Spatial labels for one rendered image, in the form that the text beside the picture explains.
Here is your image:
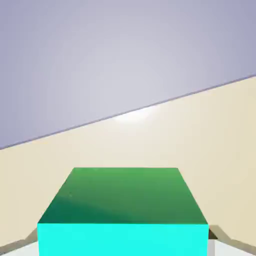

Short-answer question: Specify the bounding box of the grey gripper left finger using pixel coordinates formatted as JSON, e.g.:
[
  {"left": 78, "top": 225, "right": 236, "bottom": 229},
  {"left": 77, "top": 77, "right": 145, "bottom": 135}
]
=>
[{"left": 0, "top": 227, "right": 39, "bottom": 256}]

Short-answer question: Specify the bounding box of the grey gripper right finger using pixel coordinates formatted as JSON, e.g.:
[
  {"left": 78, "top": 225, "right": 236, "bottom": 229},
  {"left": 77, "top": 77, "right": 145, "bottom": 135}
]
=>
[{"left": 207, "top": 224, "right": 256, "bottom": 256}]

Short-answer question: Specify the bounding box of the small green cube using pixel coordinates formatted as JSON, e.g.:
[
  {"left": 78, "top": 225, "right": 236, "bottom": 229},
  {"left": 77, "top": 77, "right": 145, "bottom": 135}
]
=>
[{"left": 37, "top": 167, "right": 210, "bottom": 256}]

